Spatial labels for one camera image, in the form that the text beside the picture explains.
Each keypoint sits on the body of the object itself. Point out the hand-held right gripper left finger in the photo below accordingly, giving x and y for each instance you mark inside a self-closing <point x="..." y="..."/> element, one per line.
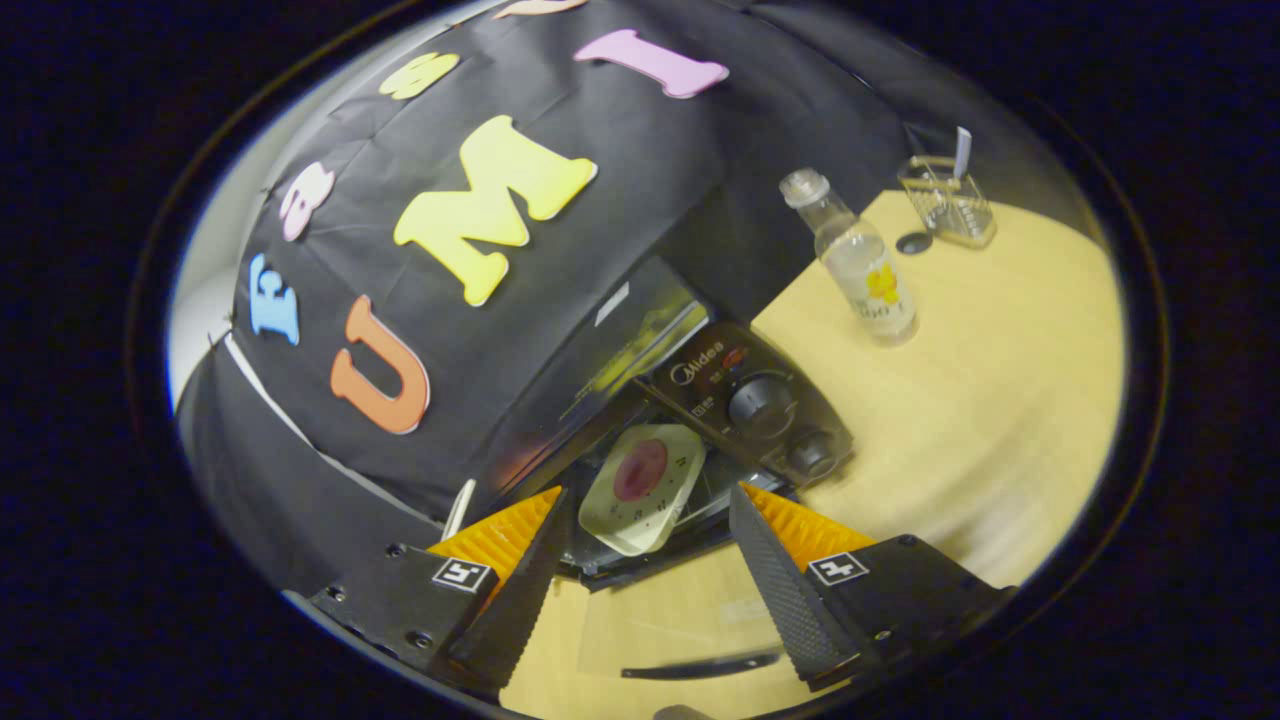
<point x="505" y="610"/>

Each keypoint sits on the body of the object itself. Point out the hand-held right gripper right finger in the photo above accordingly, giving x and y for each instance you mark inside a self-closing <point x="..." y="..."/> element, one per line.
<point x="790" y="600"/>

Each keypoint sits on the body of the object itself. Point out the pale square food tray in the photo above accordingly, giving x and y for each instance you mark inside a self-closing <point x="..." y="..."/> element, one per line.
<point x="640" y="525"/>

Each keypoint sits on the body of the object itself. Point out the pink round food slice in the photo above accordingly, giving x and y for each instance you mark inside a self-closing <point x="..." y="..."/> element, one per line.
<point x="640" y="470"/>

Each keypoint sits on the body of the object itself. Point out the black electric oven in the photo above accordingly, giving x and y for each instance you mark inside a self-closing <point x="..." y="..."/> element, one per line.
<point x="760" y="405"/>

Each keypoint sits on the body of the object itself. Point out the clear glass bottle yellow label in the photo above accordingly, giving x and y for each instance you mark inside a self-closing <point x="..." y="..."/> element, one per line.
<point x="860" y="265"/>

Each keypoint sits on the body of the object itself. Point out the small black round lid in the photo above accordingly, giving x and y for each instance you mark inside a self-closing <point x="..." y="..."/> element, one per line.
<point x="915" y="243"/>

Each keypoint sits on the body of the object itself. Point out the clear utensil holder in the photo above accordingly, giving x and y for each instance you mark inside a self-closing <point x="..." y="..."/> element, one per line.
<point x="950" y="210"/>

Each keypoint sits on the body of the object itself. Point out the spoon in holder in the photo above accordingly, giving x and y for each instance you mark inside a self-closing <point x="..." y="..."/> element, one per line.
<point x="962" y="150"/>

